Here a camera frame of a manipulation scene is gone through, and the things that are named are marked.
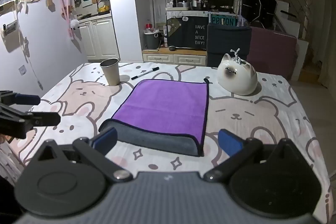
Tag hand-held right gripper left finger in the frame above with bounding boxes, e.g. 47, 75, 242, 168
36, 127, 133, 183

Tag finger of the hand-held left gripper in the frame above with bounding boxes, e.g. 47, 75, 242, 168
0, 90, 41, 107
0, 105, 62, 139

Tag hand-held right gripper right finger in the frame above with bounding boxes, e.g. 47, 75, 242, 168
203, 129, 301, 183

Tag purple and grey towel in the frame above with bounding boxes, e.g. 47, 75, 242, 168
98, 79, 210, 157

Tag cartoon bear printed tablecloth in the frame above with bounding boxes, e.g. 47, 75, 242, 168
10, 62, 332, 224

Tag white cat-shaped ceramic ornament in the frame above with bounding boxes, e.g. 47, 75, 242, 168
217, 48, 258, 96

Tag beige paper cup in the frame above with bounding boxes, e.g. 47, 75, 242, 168
100, 58, 121, 86

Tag black marker pen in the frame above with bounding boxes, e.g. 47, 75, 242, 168
131, 67, 160, 80

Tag white kitchen cabinet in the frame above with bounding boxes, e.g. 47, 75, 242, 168
77, 15, 120, 61

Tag purple sofa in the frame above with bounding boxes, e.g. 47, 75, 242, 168
247, 26, 300, 81

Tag dark chair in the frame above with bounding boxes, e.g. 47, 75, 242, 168
206, 23, 252, 68

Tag white drawer unit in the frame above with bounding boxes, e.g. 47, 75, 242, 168
142, 48, 208, 66

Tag grey trash bin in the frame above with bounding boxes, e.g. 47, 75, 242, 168
143, 30, 161, 50

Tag black cabinet with white lettering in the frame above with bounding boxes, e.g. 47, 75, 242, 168
166, 15, 209, 50

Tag yellow pot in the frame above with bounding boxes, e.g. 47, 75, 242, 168
97, 4, 111, 15

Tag green sign plate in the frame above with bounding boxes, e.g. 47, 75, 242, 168
208, 14, 238, 28

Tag black jacket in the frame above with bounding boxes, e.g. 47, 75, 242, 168
240, 0, 278, 29

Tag white storage rack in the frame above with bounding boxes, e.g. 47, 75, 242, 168
164, 0, 190, 12

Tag pink wall hanging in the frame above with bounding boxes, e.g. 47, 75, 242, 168
57, 0, 76, 39

